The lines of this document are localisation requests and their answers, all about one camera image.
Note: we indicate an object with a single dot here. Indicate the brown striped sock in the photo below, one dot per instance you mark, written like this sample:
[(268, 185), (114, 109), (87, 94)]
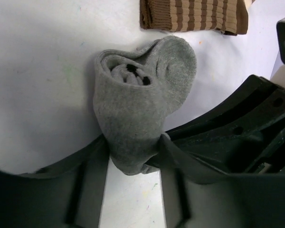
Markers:
[(230, 17)]

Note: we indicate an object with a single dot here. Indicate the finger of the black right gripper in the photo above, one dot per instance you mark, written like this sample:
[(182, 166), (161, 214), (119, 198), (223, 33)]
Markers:
[(244, 132)]

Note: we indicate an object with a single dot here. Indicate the grey sock with black stripes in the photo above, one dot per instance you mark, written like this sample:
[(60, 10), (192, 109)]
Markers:
[(135, 92)]

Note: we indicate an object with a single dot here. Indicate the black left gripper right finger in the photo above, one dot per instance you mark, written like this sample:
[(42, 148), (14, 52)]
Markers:
[(197, 195)]

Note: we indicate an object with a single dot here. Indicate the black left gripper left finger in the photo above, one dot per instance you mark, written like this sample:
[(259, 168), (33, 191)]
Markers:
[(66, 194)]

